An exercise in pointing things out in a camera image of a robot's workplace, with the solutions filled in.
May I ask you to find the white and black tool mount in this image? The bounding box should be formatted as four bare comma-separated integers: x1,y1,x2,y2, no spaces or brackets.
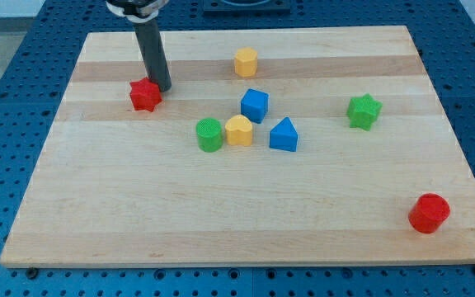
106,0,169,19

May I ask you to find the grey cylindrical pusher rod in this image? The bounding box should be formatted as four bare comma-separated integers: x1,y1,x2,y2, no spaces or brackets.
134,19,172,92

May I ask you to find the red star block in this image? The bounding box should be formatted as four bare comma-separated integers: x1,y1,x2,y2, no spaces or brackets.
129,78,162,112

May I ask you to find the green star block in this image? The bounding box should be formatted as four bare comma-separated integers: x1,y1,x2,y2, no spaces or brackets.
346,93,383,131

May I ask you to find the yellow hexagon block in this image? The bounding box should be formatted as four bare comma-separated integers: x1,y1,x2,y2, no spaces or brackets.
234,47,258,78

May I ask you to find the green cylinder block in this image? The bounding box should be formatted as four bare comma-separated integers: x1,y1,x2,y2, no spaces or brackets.
195,117,223,153

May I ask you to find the blue cube block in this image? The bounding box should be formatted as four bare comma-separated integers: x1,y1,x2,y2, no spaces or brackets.
240,88,269,124

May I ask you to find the yellow heart block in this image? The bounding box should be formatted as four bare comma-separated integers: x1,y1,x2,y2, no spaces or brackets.
224,115,253,146

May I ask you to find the blue triangle block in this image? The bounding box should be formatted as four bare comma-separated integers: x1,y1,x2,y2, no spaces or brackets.
269,117,299,152

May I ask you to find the wooden board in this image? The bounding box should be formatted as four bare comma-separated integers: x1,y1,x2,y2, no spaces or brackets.
0,26,475,268

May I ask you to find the red cylinder block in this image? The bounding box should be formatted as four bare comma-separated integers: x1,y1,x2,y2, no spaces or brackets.
408,193,450,233

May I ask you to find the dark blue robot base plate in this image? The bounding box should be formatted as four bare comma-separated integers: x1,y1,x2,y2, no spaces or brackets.
200,0,292,16

